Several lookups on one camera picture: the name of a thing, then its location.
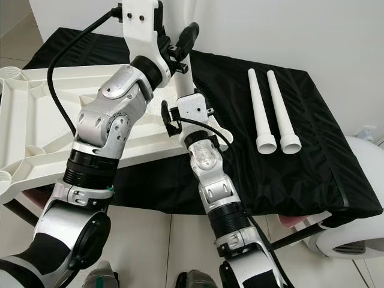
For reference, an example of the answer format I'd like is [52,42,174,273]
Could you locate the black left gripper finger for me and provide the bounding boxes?
[181,22,201,59]

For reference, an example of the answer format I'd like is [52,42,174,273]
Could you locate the white plastic children table top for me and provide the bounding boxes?
[0,65,212,205]

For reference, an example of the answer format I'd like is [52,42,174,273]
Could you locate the black cloth table cover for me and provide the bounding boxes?
[24,27,384,227]

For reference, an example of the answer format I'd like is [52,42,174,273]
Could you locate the grey robot right foot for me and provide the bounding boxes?
[176,270,218,288]

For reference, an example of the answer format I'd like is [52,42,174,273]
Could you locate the grey robot foot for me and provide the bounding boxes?
[89,261,122,288]
[176,270,218,288]

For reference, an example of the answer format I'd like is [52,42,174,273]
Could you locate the black metal table leg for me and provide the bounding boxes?
[267,219,332,250]
[0,201,38,242]

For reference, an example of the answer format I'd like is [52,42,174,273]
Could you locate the grey robot left foot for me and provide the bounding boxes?
[89,261,122,288]

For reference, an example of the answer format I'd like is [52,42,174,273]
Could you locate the white round appliance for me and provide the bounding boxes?
[306,132,384,260]

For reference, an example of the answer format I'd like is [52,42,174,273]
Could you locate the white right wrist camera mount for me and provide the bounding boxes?
[176,92,213,121]

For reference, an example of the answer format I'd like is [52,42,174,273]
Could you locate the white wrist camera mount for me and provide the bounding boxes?
[176,92,213,121]
[121,0,172,89]

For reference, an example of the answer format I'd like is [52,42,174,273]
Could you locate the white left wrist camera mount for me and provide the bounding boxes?
[121,0,172,89]

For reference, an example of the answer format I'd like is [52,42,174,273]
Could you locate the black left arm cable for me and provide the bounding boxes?
[46,4,128,122]

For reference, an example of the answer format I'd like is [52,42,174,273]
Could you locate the white wall socket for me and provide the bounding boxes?
[360,123,381,143]

